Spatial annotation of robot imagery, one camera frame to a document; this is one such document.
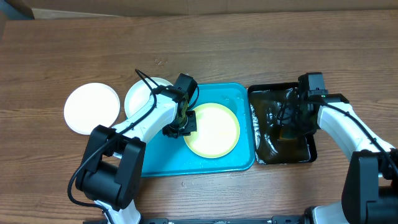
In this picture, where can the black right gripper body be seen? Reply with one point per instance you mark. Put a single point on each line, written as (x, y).
(294, 118)

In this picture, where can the teal plastic tray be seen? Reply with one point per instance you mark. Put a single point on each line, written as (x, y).
(166, 156)

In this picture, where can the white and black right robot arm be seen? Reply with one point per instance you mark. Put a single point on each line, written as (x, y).
(370, 191)

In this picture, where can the white plate at back left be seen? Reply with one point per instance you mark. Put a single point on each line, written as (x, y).
(138, 96)

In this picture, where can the green and yellow sponge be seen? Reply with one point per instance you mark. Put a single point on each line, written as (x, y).
(287, 135)

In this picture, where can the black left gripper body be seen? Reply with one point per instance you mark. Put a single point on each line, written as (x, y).
(183, 127)

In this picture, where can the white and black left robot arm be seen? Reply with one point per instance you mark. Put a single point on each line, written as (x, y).
(110, 171)

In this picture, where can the yellow plate with ketchup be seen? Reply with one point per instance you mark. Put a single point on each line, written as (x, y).
(217, 133)

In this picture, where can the black water tray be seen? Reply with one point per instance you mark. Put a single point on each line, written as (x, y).
(268, 148)

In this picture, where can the white plate with ketchup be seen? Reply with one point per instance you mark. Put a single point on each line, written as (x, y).
(90, 105)

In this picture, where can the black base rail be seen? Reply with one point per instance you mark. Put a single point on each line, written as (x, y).
(280, 219)

